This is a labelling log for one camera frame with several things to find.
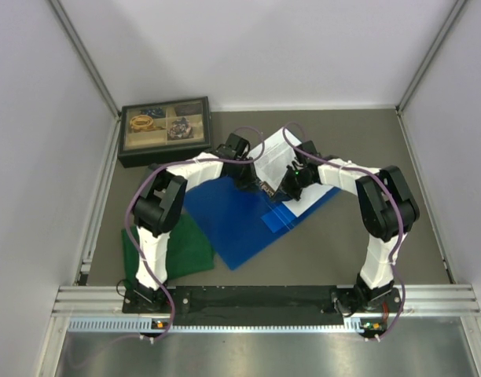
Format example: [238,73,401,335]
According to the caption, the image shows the green folded t-shirt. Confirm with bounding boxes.
[121,214,215,284]

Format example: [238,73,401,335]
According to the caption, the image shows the gold bracelet in box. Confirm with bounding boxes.
[129,114,166,133]

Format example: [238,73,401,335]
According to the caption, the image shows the aluminium frame rail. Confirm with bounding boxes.
[52,284,481,317]

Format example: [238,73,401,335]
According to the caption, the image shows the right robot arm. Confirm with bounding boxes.
[276,141,420,313]

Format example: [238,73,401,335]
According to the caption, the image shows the grey slotted cable duct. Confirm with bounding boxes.
[68,317,386,335]

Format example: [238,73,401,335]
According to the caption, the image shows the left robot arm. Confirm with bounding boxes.
[126,134,263,312]

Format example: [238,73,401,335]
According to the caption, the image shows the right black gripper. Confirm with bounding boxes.
[271,165,315,203]

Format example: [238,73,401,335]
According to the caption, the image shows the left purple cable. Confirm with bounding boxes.
[124,126,267,342]

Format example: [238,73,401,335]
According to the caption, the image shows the blue file folder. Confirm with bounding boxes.
[184,178,340,270]

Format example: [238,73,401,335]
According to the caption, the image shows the metal folder clip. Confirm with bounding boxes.
[260,181,276,198]

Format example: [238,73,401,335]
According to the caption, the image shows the colourful jewellery in box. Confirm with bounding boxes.
[167,117,193,141]

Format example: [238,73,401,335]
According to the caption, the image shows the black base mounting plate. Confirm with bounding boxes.
[122,284,402,326]

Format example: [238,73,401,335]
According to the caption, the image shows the black compartment display box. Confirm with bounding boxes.
[118,97,213,168]

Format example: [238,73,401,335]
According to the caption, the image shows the printed white paper sheets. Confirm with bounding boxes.
[255,129,336,217]

